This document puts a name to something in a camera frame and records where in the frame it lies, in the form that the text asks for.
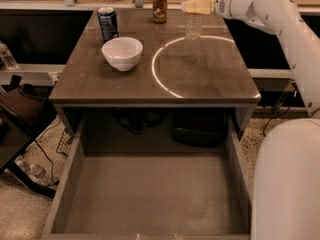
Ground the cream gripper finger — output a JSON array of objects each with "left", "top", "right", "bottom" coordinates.
[{"left": 181, "top": 0, "right": 215, "bottom": 15}]

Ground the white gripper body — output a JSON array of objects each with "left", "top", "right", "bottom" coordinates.
[{"left": 215, "top": 0, "right": 255, "bottom": 20}]

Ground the clear plastic water bottle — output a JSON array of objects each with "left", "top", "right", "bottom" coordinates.
[{"left": 185, "top": 0, "right": 202, "bottom": 41}]

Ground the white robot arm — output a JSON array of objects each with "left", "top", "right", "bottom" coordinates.
[{"left": 181, "top": 0, "right": 320, "bottom": 240}]

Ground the water bottle on left shelf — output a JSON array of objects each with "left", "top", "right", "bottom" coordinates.
[{"left": 0, "top": 41, "right": 18, "bottom": 70}]

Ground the open grey drawer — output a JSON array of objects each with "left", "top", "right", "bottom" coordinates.
[{"left": 41, "top": 114, "right": 251, "bottom": 240}]

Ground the water bottle on floor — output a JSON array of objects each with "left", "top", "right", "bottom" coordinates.
[{"left": 16, "top": 160, "right": 50, "bottom": 187}]

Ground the brown gold soda can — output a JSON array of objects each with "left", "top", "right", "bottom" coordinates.
[{"left": 152, "top": 0, "right": 167, "bottom": 23}]

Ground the white ceramic bowl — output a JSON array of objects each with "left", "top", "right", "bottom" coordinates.
[{"left": 102, "top": 37, "right": 143, "bottom": 72}]

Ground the blue soda can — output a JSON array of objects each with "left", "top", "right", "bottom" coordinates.
[{"left": 98, "top": 7, "right": 119, "bottom": 42}]

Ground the dark brown chair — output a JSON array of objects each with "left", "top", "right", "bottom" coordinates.
[{"left": 0, "top": 75, "right": 57, "bottom": 198}]

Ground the black cable on floor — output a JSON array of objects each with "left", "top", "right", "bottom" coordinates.
[{"left": 261, "top": 107, "right": 291, "bottom": 138}]

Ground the wire mesh basket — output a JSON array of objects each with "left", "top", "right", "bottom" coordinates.
[{"left": 56, "top": 130, "right": 73, "bottom": 157}]

